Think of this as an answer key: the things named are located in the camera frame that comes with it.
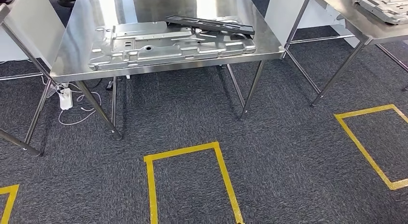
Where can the black plastic panel part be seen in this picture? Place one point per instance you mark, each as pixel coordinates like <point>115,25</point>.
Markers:
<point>207,24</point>

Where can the stainless steel workbench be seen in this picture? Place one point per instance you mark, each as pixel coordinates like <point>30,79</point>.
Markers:
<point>32,120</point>
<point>95,12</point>
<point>360,21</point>

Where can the stamped sheet metal plate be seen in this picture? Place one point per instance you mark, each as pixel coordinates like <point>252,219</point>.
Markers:
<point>382,8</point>
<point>153,47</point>

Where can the white power strip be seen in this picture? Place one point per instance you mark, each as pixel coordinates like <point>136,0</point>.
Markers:
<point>65,99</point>

